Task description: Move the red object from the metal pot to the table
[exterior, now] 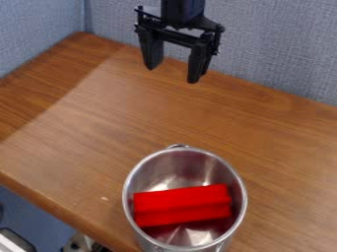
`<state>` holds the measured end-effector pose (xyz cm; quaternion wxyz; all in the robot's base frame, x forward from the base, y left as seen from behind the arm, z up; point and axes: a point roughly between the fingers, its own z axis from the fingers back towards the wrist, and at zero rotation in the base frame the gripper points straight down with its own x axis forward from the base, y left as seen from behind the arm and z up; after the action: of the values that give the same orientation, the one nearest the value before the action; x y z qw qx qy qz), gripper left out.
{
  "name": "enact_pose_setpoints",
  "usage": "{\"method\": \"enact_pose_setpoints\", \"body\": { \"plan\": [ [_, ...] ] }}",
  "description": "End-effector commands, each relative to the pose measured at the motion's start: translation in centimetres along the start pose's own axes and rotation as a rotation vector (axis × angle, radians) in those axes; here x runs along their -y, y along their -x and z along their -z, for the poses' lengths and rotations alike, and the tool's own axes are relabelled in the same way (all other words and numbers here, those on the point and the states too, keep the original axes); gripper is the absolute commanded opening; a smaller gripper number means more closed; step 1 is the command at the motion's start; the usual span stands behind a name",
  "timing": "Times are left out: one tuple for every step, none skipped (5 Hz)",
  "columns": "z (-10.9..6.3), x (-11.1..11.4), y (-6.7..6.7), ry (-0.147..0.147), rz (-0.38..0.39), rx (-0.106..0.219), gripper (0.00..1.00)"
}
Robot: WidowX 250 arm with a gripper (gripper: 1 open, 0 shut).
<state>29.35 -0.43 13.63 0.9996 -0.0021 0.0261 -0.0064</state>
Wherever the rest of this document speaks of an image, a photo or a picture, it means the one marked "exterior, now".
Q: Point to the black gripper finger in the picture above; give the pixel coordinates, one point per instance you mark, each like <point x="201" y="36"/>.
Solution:
<point x="152" y="47"/>
<point x="200" y="57"/>

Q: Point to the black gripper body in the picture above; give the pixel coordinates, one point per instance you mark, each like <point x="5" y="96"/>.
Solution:
<point x="184" y="14"/>

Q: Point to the red plastic block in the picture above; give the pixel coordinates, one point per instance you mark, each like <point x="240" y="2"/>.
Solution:
<point x="182" y="205"/>

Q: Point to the metal pot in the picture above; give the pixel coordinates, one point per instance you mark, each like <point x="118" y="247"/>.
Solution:
<point x="174" y="168"/>

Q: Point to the white object under table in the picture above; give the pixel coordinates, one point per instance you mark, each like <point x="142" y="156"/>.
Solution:
<point x="82" y="243"/>

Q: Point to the grey device under table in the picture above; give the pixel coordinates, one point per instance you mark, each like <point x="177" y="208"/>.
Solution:
<point x="14" y="243"/>

